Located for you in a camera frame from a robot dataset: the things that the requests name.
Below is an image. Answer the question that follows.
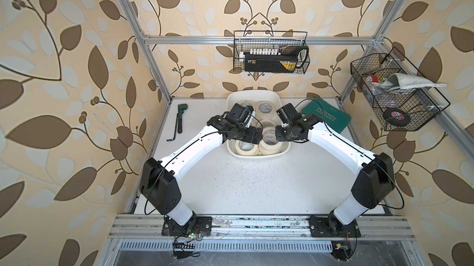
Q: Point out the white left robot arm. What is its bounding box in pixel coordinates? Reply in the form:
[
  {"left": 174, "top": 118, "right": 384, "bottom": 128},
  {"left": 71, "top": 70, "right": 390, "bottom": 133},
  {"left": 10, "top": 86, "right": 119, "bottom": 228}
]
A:
[{"left": 139, "top": 107, "right": 262, "bottom": 228}]

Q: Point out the black wire basket rear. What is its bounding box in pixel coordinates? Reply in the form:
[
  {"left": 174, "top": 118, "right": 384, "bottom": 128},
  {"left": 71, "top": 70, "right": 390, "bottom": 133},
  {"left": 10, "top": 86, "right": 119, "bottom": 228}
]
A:
[{"left": 231, "top": 30, "right": 311, "bottom": 74}]

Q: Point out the grey cloth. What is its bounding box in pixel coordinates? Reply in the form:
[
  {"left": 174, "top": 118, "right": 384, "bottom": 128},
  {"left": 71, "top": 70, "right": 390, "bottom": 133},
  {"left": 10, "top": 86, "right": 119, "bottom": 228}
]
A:
[{"left": 377, "top": 73, "right": 446, "bottom": 91}]

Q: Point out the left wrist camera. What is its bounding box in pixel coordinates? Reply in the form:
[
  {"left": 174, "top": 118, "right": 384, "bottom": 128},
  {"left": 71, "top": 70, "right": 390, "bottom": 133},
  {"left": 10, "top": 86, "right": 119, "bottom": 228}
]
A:
[{"left": 227, "top": 103, "right": 254, "bottom": 125}]

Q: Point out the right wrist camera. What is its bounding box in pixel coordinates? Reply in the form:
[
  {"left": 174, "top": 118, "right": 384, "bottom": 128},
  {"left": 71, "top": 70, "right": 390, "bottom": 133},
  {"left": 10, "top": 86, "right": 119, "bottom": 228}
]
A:
[{"left": 276, "top": 103, "right": 302, "bottom": 126}]

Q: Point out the black wire basket right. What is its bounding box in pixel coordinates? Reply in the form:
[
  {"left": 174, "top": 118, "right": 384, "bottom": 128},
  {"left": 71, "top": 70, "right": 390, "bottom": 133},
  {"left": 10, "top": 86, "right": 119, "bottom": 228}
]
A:
[{"left": 351, "top": 47, "right": 451, "bottom": 131}]

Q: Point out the white plastic storage box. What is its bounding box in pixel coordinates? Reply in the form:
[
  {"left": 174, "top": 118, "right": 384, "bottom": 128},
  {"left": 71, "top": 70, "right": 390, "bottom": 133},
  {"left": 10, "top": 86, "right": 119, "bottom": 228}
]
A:
[{"left": 226, "top": 89, "right": 291, "bottom": 161}]

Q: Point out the black round disc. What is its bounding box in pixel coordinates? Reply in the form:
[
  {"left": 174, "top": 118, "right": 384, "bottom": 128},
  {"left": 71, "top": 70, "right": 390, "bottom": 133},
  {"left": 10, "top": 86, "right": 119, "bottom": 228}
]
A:
[{"left": 383, "top": 108, "right": 411, "bottom": 127}]

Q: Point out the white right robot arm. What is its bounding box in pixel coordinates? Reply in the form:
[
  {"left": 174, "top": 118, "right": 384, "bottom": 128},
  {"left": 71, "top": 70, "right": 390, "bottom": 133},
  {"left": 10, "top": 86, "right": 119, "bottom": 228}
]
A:
[{"left": 275, "top": 109, "right": 395, "bottom": 226}]

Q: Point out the green pipe wrench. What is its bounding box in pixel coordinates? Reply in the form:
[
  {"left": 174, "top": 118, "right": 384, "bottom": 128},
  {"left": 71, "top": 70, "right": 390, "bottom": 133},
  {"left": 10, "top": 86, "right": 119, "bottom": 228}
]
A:
[{"left": 177, "top": 104, "right": 188, "bottom": 134}]

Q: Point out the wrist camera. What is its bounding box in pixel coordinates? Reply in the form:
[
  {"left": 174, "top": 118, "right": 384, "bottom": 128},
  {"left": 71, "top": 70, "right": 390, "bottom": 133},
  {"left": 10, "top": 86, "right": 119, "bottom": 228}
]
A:
[
  {"left": 227, "top": 103, "right": 254, "bottom": 125},
  {"left": 276, "top": 103, "right": 302, "bottom": 126}
]

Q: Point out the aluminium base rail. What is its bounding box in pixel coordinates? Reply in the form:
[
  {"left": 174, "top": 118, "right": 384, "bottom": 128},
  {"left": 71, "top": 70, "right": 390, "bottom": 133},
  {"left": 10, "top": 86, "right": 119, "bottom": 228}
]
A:
[{"left": 109, "top": 214, "right": 415, "bottom": 241}]

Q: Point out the green tool case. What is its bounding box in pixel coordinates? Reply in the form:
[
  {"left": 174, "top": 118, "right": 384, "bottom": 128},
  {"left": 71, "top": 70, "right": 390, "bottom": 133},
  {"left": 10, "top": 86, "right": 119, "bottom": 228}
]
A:
[{"left": 301, "top": 98, "right": 352, "bottom": 133}]

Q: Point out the black wire basket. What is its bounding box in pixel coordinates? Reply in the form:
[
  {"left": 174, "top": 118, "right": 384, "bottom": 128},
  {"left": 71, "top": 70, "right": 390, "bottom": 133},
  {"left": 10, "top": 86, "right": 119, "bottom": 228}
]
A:
[
  {"left": 231, "top": 30, "right": 311, "bottom": 74},
  {"left": 351, "top": 47, "right": 451, "bottom": 131}
]

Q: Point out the black yellow box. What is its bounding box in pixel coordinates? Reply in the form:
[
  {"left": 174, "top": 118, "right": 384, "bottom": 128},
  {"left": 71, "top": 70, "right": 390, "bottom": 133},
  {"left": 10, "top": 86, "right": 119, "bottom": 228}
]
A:
[{"left": 244, "top": 54, "right": 297, "bottom": 73}]

